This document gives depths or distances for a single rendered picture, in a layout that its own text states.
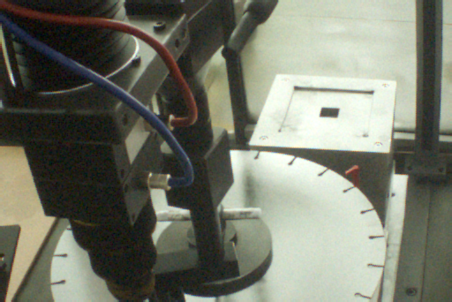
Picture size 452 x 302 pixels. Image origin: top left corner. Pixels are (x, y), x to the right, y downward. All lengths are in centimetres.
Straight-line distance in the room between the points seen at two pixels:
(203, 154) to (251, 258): 18
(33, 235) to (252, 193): 44
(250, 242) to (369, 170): 27
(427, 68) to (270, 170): 33
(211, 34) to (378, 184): 49
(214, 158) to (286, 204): 23
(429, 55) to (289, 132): 24
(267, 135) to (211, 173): 42
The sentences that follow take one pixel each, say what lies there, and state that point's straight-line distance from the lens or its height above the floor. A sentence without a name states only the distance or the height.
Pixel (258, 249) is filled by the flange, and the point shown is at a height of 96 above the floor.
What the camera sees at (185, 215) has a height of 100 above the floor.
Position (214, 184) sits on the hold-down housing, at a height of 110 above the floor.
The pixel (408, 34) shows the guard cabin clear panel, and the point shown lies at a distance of 105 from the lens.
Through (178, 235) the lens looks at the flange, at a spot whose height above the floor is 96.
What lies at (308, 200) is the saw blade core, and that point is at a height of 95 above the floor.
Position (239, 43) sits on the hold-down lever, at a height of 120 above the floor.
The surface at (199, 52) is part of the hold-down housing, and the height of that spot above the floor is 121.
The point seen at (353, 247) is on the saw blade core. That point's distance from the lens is 69.
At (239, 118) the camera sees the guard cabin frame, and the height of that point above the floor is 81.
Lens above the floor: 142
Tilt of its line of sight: 34 degrees down
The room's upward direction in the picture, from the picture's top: 8 degrees counter-clockwise
